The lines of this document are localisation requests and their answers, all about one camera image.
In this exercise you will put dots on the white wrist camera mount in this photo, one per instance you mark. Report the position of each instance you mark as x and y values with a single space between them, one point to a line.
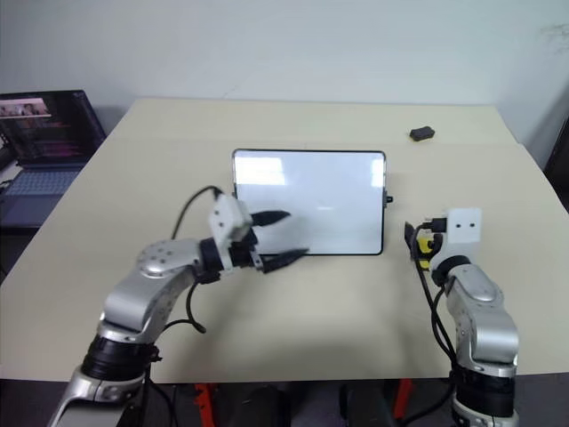
464 231
226 218

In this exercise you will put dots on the black framed whiteboard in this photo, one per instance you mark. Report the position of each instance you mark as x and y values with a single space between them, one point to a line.
311 200

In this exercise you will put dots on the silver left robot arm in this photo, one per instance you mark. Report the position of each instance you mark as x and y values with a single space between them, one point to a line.
146 284

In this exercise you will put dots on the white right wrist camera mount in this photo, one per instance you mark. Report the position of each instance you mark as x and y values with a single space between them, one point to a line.
464 231

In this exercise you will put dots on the open laptop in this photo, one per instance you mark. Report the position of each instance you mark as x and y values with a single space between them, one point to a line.
44 133

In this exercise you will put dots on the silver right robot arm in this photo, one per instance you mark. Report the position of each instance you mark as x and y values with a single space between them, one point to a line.
484 320

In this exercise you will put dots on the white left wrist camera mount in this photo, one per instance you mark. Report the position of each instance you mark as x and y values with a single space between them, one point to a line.
226 218

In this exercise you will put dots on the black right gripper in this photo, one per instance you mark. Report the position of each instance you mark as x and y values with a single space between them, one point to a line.
433 224

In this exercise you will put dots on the orange table leg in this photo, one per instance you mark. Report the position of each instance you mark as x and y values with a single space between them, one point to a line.
203 405
401 398

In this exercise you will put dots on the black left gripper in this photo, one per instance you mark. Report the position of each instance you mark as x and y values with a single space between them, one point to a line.
245 253

